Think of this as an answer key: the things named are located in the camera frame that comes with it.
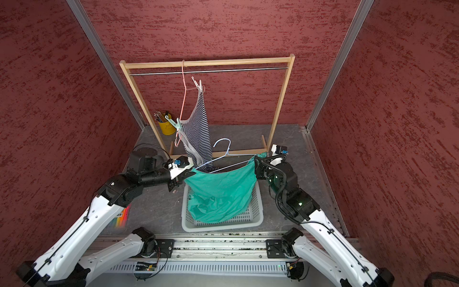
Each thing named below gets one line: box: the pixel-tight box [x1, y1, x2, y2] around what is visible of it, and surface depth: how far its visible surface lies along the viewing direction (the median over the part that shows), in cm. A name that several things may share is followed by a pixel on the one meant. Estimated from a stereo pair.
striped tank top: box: [181, 91, 220, 173], surface depth 90 cm
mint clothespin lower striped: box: [164, 114, 183, 133], surface depth 61 cm
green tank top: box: [184, 153, 269, 225], surface depth 79 cm
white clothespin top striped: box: [191, 75, 204, 93], surface depth 80 cm
